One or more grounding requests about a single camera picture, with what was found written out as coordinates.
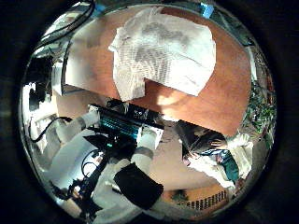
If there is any black monitor screen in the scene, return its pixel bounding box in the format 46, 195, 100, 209
27, 55, 54, 110

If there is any white striped shirt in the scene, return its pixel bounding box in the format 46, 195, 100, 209
107, 7, 218, 103

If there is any green plant clutter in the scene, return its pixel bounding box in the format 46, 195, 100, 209
242, 79, 278, 141

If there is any black cable bundle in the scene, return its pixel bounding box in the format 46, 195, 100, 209
68, 148, 110, 216

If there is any thin black cable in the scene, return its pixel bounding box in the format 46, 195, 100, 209
29, 116, 73, 144

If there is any blue box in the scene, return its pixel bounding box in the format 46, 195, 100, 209
200, 2, 216, 20

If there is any seated person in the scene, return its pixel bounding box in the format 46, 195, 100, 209
174, 119, 255, 190

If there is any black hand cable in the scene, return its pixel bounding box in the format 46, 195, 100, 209
36, 0, 96, 50

